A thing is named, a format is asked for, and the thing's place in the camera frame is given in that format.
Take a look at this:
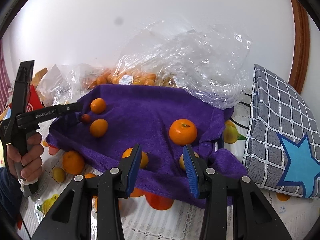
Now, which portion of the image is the small red fruit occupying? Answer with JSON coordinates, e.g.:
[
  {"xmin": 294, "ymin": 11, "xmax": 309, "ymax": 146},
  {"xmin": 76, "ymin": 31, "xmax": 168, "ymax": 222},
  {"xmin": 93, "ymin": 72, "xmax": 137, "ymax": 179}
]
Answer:
[{"xmin": 80, "ymin": 114, "xmax": 91, "ymax": 124}]

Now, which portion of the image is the small yellow-green fruit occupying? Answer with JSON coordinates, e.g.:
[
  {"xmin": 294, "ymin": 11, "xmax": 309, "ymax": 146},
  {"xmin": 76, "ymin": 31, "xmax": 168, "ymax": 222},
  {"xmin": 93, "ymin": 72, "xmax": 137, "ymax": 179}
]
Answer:
[{"xmin": 179, "ymin": 152, "xmax": 200, "ymax": 171}]

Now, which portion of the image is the small orange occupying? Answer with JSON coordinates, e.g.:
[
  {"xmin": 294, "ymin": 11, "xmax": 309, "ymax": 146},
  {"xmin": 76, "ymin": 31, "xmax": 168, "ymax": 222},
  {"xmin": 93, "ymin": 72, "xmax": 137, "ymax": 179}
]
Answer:
[
  {"xmin": 89, "ymin": 119, "xmax": 108, "ymax": 138},
  {"xmin": 90, "ymin": 98, "xmax": 106, "ymax": 114}
]

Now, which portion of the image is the large orange with stem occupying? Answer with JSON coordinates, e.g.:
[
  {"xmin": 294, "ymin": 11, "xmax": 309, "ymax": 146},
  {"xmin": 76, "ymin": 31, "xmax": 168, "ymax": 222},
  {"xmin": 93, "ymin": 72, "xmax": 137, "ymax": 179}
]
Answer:
[{"xmin": 169, "ymin": 119, "xmax": 197, "ymax": 146}]

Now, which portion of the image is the person's left hand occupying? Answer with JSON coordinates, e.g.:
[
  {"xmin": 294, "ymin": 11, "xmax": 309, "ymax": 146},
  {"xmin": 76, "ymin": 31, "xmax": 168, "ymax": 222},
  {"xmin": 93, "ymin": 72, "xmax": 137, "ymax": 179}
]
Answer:
[{"xmin": 7, "ymin": 132, "xmax": 44, "ymax": 181}]

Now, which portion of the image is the red paper gift bag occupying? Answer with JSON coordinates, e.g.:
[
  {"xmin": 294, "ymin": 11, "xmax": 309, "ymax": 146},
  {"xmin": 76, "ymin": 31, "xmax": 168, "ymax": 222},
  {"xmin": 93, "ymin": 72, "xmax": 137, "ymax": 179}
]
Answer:
[{"xmin": 25, "ymin": 85, "xmax": 44, "ymax": 112}]

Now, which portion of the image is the small yellow fruit on table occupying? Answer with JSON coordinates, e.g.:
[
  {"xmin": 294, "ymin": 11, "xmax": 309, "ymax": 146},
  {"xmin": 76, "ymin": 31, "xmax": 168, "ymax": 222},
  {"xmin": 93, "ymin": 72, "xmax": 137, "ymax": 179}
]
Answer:
[{"xmin": 52, "ymin": 167, "xmax": 66, "ymax": 183}]

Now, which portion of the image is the orange at tray front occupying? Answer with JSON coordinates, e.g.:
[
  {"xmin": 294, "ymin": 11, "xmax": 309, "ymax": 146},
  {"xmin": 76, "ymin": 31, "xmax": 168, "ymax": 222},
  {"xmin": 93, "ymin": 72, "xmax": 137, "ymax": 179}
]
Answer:
[{"xmin": 62, "ymin": 151, "xmax": 85, "ymax": 175}]

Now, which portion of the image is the white plastic bag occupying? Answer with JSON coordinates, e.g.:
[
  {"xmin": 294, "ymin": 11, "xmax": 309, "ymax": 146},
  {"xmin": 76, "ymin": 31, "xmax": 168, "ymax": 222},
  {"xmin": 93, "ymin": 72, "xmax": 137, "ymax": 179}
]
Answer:
[{"xmin": 36, "ymin": 65, "xmax": 72, "ymax": 107}]

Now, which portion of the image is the grey checked cushion blue star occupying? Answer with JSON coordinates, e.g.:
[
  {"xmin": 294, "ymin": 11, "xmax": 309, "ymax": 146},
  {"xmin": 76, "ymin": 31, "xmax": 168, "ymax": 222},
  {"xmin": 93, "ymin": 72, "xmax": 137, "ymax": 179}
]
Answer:
[{"xmin": 242, "ymin": 64, "xmax": 319, "ymax": 199}]

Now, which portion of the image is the small clear plastic bag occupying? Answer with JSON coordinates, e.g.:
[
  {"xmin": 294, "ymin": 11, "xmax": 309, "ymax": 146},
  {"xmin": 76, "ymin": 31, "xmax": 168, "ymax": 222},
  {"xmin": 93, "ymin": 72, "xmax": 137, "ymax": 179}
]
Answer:
[{"xmin": 53, "ymin": 63, "xmax": 109, "ymax": 105}]

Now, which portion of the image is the purple towel covered tray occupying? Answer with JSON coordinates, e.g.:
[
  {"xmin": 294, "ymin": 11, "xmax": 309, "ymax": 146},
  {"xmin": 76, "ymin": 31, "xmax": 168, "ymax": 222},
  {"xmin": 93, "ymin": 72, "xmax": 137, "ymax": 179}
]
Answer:
[{"xmin": 46, "ymin": 85, "xmax": 247, "ymax": 208}]

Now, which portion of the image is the bag of small oranges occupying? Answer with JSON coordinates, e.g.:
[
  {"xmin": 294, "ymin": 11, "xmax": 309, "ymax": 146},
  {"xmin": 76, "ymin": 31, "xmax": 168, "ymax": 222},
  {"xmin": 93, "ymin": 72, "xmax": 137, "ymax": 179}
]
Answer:
[{"xmin": 82, "ymin": 69, "xmax": 177, "ymax": 90}]

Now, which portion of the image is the price label sticker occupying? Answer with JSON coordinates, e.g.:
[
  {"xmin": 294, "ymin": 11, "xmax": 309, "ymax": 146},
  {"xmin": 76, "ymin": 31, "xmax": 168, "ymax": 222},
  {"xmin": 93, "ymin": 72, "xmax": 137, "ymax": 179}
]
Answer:
[{"xmin": 118, "ymin": 75, "xmax": 133, "ymax": 85}]

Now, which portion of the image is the large clear plastic bag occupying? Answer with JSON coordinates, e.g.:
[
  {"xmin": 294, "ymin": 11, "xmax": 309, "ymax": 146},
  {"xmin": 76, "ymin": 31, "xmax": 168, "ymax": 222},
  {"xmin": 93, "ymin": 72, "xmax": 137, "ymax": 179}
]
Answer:
[{"xmin": 115, "ymin": 21, "xmax": 252, "ymax": 109}]

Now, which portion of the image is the brown wooden door frame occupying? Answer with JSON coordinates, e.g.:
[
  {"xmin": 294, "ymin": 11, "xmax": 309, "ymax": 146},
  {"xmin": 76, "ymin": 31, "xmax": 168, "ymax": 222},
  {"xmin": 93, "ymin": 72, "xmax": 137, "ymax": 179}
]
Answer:
[{"xmin": 289, "ymin": 0, "xmax": 310, "ymax": 94}]

